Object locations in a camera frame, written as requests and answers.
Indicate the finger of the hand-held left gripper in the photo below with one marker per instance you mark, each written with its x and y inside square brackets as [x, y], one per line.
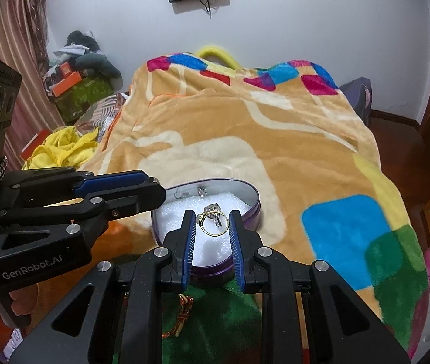
[116, 182]
[135, 199]

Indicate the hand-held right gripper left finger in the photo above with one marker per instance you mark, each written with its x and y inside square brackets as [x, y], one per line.
[189, 246]

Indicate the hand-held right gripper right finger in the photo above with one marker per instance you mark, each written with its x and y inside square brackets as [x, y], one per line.
[237, 252]

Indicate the purple heart-shaped tin box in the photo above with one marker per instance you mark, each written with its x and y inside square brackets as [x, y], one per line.
[246, 194]

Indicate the white foam padding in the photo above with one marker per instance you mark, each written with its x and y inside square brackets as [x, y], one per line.
[177, 212]

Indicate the small silver earring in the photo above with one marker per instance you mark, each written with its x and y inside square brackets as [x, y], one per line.
[202, 191]

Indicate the striped pink curtain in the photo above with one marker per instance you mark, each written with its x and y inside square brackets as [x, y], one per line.
[29, 45]

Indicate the yellow cloth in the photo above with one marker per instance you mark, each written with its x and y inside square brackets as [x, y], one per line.
[63, 146]

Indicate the striped patterned cloth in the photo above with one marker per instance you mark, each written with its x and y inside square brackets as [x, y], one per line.
[105, 112]

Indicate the orange box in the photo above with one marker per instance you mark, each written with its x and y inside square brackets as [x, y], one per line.
[67, 83]

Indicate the green patterned box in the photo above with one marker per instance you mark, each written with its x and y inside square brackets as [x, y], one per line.
[86, 96]

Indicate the pile of grey clothes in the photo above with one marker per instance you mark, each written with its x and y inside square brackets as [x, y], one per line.
[89, 58]

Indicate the colourful patterned fleece blanket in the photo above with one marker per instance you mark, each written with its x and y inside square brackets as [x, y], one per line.
[275, 140]

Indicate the yellow-green hoop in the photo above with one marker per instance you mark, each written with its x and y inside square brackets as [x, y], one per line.
[222, 54]

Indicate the purple bag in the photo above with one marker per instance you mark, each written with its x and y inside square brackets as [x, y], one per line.
[357, 96]

